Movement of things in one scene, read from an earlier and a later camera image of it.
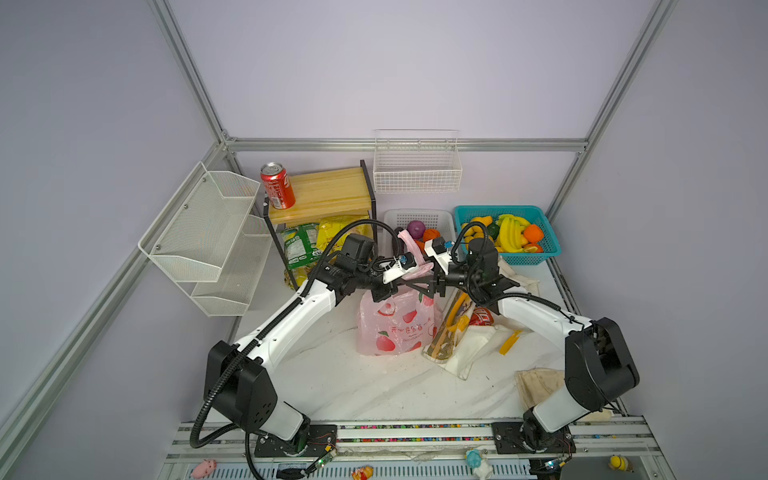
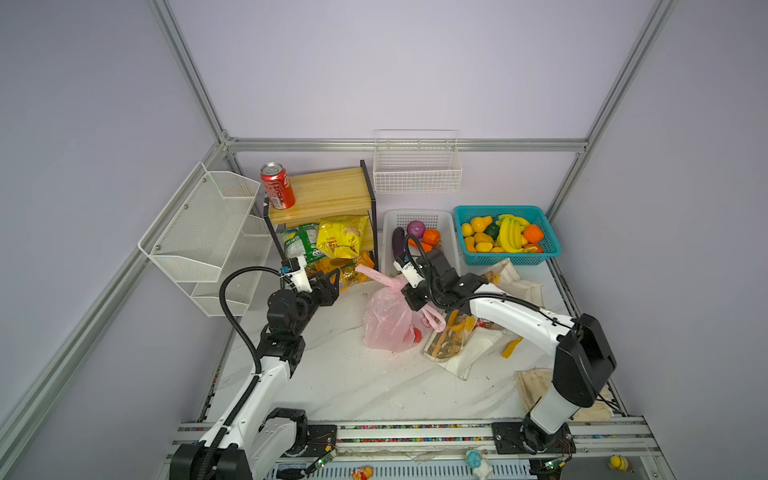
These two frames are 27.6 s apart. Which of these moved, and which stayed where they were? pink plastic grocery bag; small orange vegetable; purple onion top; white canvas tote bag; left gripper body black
Moved: pink plastic grocery bag; left gripper body black
Stayed: small orange vegetable; purple onion top; white canvas tote bag
